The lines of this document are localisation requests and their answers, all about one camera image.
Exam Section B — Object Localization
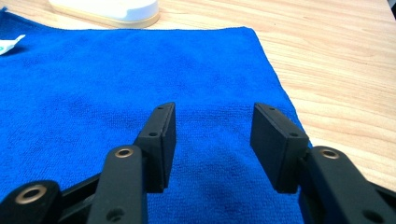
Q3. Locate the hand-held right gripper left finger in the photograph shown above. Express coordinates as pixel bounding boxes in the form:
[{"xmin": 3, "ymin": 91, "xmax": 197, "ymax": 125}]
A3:
[{"xmin": 133, "ymin": 102, "xmax": 177, "ymax": 194}]

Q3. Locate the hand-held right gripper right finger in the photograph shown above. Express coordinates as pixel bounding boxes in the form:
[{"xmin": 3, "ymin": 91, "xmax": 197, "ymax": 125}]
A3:
[{"xmin": 249, "ymin": 103, "xmax": 310, "ymax": 194}]

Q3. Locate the blue microfibre cloth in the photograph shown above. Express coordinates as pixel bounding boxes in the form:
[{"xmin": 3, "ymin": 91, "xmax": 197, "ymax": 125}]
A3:
[{"xmin": 0, "ymin": 7, "xmax": 313, "ymax": 224}]

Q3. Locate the white container with wooden base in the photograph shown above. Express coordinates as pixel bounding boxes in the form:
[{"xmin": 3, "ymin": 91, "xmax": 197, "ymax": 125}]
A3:
[{"xmin": 48, "ymin": 0, "xmax": 161, "ymax": 29}]

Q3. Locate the white crumpled wrapper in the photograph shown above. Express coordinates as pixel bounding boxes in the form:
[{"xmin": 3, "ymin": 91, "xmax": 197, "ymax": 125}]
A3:
[{"xmin": 0, "ymin": 34, "xmax": 26, "ymax": 56}]

